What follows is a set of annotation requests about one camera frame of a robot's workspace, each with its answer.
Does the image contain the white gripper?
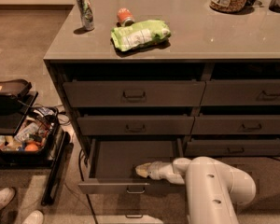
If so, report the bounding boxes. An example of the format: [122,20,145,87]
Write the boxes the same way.
[135,161,174,180]

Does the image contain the grey drawer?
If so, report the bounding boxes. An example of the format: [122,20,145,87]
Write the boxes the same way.
[184,139,280,157]
[78,139,184,195]
[192,115,280,134]
[63,81,204,107]
[201,79,280,106]
[77,116,194,135]

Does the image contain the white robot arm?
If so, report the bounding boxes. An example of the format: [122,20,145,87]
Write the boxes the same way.
[135,157,256,224]

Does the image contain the grey drawer cabinet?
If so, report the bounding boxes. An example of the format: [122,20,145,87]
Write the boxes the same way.
[45,0,280,152]

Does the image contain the orange fruit in bin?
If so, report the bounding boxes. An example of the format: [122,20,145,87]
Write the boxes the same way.
[25,144,39,151]

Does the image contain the black bin of groceries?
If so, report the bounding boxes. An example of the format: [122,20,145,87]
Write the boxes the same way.
[0,107,63,167]

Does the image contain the white shoe lower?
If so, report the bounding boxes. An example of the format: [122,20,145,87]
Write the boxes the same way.
[21,210,44,224]

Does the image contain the green chip bag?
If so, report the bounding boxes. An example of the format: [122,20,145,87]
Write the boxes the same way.
[111,20,171,52]

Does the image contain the black tray on cart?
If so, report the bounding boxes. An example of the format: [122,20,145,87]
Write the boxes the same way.
[0,79,32,100]

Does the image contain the orange can lying down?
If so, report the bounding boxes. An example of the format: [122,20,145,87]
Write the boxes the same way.
[117,7,135,27]

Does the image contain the tall silver drink can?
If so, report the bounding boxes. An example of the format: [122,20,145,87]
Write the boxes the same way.
[76,0,94,31]

